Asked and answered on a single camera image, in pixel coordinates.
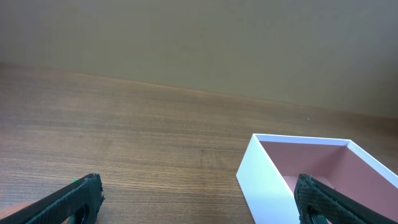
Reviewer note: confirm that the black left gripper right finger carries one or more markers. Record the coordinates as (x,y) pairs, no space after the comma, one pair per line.
(318,203)

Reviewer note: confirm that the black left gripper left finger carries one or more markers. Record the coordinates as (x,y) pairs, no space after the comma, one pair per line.
(78,203)

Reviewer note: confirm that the white box pink inside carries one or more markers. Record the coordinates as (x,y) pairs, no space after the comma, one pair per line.
(272,163)

